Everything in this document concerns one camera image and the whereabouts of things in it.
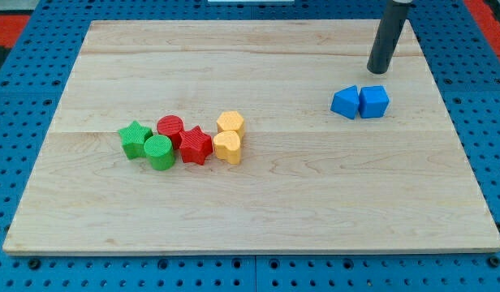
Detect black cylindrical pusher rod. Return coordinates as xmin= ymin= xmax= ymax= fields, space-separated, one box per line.
xmin=367 ymin=0 xmax=411 ymax=75

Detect blue cube block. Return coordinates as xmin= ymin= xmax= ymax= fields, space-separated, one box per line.
xmin=359 ymin=85 xmax=390 ymax=118

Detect blue triangular prism block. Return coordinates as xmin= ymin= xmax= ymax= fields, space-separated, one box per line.
xmin=330 ymin=85 xmax=360 ymax=119

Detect light wooden board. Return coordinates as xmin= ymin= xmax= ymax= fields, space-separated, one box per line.
xmin=2 ymin=19 xmax=500 ymax=256

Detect yellow hexagon block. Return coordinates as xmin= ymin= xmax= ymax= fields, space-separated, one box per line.
xmin=216 ymin=110 xmax=245 ymax=139

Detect yellow heart block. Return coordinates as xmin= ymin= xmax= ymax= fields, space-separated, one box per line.
xmin=213 ymin=131 xmax=241 ymax=165

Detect red star block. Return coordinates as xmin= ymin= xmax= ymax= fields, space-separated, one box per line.
xmin=179 ymin=126 xmax=213 ymax=165

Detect red cylinder block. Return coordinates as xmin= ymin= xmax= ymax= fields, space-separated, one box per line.
xmin=156 ymin=115 xmax=184 ymax=150

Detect green cylinder block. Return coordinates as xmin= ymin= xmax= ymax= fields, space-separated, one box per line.
xmin=144 ymin=135 xmax=175 ymax=171

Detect green star block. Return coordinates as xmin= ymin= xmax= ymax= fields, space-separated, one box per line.
xmin=118 ymin=121 xmax=153 ymax=160

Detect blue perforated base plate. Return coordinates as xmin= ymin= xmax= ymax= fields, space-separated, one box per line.
xmin=0 ymin=1 xmax=500 ymax=291

